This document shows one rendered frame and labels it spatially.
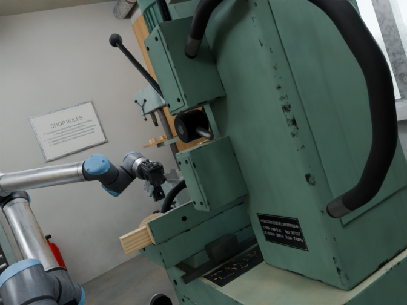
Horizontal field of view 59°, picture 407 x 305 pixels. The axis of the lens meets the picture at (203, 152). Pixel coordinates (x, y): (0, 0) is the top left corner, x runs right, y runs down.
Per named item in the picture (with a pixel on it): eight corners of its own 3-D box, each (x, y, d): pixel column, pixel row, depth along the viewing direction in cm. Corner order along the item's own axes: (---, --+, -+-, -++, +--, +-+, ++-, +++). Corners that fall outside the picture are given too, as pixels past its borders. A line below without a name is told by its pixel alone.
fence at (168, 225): (337, 152, 106) (331, 135, 106) (341, 152, 105) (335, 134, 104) (154, 244, 80) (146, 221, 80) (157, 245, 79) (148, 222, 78)
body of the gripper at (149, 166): (146, 171, 140) (135, 163, 150) (151, 190, 143) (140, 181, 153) (163, 164, 143) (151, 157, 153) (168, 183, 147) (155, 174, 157)
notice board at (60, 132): (107, 141, 384) (91, 100, 380) (107, 141, 382) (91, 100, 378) (45, 162, 352) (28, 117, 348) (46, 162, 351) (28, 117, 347)
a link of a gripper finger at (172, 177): (181, 170, 139) (160, 170, 143) (185, 184, 142) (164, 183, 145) (185, 167, 142) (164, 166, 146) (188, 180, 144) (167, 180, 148)
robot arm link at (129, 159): (129, 174, 169) (145, 158, 171) (140, 183, 159) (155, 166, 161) (116, 161, 164) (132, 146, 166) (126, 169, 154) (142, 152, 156)
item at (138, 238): (301, 166, 105) (297, 153, 105) (306, 166, 103) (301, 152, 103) (125, 253, 81) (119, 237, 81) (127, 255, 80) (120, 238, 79)
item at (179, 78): (205, 104, 73) (179, 32, 71) (226, 95, 65) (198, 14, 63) (168, 117, 69) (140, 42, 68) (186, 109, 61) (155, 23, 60)
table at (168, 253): (282, 173, 133) (277, 158, 132) (347, 170, 106) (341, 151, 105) (130, 248, 107) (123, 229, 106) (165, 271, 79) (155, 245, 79)
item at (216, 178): (231, 192, 76) (212, 138, 75) (249, 193, 70) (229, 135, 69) (193, 210, 72) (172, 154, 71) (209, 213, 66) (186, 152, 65)
